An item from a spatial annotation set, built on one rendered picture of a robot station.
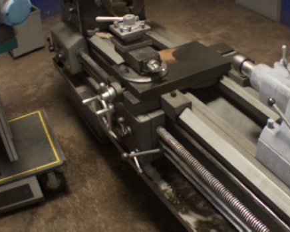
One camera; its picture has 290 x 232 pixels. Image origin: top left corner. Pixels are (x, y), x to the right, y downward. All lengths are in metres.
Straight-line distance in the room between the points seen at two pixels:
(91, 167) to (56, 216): 0.54
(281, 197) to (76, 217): 1.46
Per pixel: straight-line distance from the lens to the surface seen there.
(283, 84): 1.36
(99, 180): 2.60
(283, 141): 1.37
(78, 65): 2.72
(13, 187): 2.36
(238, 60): 1.56
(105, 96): 1.80
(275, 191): 1.36
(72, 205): 2.47
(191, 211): 1.83
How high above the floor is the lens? 1.83
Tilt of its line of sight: 35 degrees down
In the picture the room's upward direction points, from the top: 4 degrees counter-clockwise
